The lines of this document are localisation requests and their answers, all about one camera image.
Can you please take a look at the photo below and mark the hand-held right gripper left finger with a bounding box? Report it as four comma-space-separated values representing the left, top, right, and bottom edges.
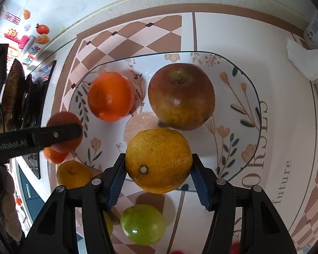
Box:
20, 153, 128, 254

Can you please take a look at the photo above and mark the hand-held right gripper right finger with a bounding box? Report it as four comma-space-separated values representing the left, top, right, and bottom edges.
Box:
191, 153, 297, 254

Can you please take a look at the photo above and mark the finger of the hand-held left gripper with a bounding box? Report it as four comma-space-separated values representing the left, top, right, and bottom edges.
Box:
29, 123, 83, 149

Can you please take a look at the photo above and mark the dark red round fruit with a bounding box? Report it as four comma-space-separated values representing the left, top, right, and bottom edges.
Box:
47, 112, 83, 153

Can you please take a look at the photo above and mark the bright orange tangerine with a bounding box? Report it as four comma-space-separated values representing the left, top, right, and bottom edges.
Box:
43, 146, 69, 164
87, 71, 135, 122

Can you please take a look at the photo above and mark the green apple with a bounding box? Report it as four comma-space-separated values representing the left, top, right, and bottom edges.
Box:
120, 204, 166, 246
103, 210, 113, 236

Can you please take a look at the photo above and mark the yellow lemon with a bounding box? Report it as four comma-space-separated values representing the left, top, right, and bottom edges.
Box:
56, 160, 93, 189
125, 128, 193, 194

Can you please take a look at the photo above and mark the floral white plate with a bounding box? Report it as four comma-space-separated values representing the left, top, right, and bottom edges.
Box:
68, 51, 261, 192

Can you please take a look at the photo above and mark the person's left forearm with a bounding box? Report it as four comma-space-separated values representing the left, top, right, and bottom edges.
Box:
0, 164, 23, 244

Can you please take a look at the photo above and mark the black gas stove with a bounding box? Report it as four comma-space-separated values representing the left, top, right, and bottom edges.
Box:
16, 60, 57, 180

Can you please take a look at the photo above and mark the blue base cabinet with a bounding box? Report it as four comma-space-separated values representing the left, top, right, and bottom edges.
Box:
18, 164, 41, 219

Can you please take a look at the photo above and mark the black frying pan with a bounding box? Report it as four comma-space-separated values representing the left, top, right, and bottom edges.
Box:
1, 58, 27, 133

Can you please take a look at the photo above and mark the brown red apple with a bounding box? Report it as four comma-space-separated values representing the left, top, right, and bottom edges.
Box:
148, 63, 216, 131

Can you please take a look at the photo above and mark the white crumpled tissue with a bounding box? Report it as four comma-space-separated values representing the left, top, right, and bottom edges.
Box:
286, 37, 318, 81

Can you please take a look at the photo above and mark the large colourful letter wall sticker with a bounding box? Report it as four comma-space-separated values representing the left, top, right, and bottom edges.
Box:
0, 28, 55, 81

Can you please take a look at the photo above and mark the red persimmon wall sticker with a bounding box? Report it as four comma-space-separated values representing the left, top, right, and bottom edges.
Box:
35, 23, 50, 35

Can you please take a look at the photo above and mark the red stamp wall sticker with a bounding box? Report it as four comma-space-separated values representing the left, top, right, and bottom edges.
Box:
5, 12, 21, 24

